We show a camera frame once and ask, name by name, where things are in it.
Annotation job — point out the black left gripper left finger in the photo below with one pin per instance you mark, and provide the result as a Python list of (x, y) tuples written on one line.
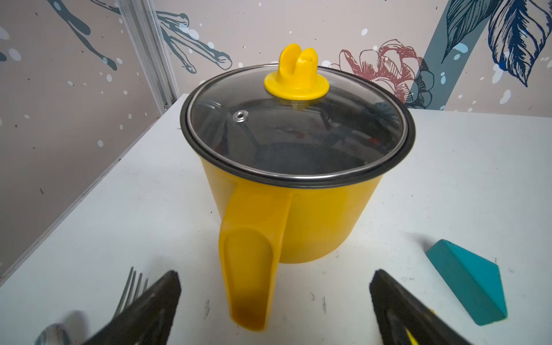
[(149, 319)]

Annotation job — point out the metal spoon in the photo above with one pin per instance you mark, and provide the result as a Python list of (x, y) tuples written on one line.
[(55, 334)]

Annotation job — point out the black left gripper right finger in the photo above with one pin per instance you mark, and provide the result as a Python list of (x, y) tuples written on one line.
[(403, 319)]

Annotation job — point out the yellow pot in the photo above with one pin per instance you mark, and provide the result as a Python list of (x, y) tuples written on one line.
[(265, 225)]

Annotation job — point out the teal triangle block left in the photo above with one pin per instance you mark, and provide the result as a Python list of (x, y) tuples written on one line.
[(475, 281)]

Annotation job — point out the glass pot lid yellow knob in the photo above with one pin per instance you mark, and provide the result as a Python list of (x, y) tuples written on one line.
[(296, 124)]

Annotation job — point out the metal fork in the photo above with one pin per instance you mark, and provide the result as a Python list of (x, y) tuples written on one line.
[(136, 284)]

